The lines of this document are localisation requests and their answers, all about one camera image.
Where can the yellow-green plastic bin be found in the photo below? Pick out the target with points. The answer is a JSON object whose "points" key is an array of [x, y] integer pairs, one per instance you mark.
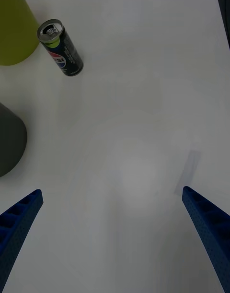
{"points": [[14, 26]]}

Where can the grey plastic bin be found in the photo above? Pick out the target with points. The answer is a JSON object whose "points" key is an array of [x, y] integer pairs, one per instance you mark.
{"points": [[9, 142]]}

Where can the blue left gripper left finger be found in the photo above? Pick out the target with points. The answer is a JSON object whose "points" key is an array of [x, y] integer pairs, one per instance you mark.
{"points": [[18, 223]]}

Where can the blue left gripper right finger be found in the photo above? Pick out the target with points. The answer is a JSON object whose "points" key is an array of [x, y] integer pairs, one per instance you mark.
{"points": [[210, 228]]}

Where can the black drink can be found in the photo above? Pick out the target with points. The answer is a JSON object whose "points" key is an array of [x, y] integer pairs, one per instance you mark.
{"points": [[64, 53]]}

